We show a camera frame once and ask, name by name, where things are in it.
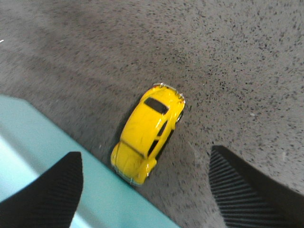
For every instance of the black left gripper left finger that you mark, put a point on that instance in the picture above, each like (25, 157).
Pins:
(50, 201)

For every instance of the yellow toy beetle car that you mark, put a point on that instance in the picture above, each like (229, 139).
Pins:
(146, 132)

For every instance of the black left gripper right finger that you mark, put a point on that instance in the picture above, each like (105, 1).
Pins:
(247, 198)

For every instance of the light blue box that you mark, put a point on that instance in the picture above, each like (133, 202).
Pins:
(30, 144)

